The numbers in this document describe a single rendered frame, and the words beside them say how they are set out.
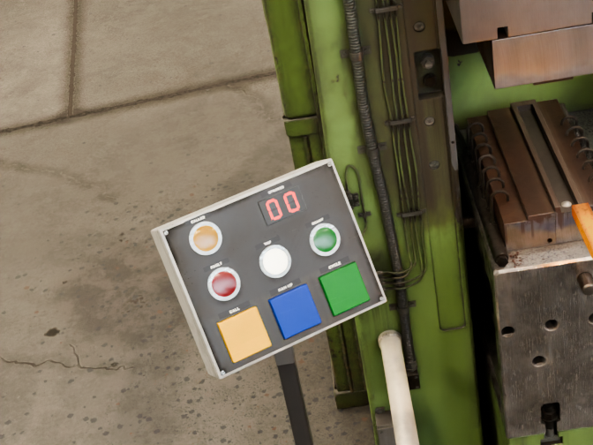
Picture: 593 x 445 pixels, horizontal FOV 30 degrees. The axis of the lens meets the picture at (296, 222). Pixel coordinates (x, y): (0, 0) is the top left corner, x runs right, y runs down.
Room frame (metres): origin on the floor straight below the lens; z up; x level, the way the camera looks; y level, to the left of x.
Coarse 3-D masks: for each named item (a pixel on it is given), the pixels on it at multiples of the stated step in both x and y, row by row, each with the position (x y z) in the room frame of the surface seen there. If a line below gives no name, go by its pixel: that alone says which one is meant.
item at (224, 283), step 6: (216, 276) 1.54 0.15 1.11; (222, 276) 1.54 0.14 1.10; (228, 276) 1.54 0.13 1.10; (234, 276) 1.55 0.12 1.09; (216, 282) 1.54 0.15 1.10; (222, 282) 1.54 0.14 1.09; (228, 282) 1.54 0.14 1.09; (234, 282) 1.54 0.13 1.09; (216, 288) 1.53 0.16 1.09; (222, 288) 1.53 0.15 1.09; (228, 288) 1.53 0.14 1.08; (234, 288) 1.54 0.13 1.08; (222, 294) 1.53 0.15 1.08; (228, 294) 1.53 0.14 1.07
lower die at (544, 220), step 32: (480, 128) 2.06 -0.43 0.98; (512, 128) 2.02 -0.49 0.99; (544, 128) 1.98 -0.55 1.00; (512, 160) 1.90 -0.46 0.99; (576, 160) 1.85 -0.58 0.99; (512, 192) 1.80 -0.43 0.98; (544, 192) 1.76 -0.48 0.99; (576, 192) 1.73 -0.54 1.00; (512, 224) 1.70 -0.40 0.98; (544, 224) 1.70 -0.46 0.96
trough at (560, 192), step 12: (528, 108) 2.09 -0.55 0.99; (528, 120) 2.05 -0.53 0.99; (528, 132) 1.98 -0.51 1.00; (540, 132) 1.99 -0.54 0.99; (540, 144) 1.95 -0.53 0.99; (540, 156) 1.90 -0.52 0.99; (552, 156) 1.89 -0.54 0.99; (552, 168) 1.85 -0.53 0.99; (552, 180) 1.81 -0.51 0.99; (564, 180) 1.80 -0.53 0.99; (564, 192) 1.76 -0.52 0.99; (576, 204) 1.70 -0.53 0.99
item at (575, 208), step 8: (576, 208) 1.60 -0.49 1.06; (584, 208) 1.59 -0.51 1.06; (576, 216) 1.57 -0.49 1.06; (584, 216) 1.57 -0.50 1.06; (592, 216) 1.56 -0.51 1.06; (576, 224) 1.58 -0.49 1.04; (584, 224) 1.54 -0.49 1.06; (592, 224) 1.54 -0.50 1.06; (584, 232) 1.52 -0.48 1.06; (592, 232) 1.52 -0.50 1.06; (584, 240) 1.52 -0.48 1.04; (592, 240) 1.49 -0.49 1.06; (592, 248) 1.47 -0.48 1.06; (592, 256) 1.47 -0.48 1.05
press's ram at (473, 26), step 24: (456, 0) 1.73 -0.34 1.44; (480, 0) 1.70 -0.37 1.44; (504, 0) 1.70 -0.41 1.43; (528, 0) 1.70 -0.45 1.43; (552, 0) 1.69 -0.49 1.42; (576, 0) 1.69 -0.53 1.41; (456, 24) 1.76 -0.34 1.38; (480, 24) 1.70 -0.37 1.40; (504, 24) 1.70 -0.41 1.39; (528, 24) 1.70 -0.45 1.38; (552, 24) 1.69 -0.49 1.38; (576, 24) 1.69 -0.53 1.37
